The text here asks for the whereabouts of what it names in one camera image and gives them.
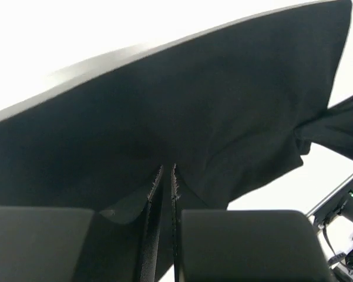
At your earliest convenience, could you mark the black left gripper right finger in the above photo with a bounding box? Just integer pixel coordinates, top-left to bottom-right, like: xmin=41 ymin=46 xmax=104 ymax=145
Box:
xmin=171 ymin=166 xmax=334 ymax=281

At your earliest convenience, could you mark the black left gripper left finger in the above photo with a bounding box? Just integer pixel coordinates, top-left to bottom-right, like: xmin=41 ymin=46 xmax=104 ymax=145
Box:
xmin=0 ymin=169 xmax=163 ymax=281

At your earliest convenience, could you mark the black skirt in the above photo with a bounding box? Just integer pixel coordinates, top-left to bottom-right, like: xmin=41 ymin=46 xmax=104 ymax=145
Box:
xmin=0 ymin=1 xmax=353 ymax=211

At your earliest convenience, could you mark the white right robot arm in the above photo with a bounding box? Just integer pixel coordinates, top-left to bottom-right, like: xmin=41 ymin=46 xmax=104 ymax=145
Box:
xmin=307 ymin=174 xmax=353 ymax=281

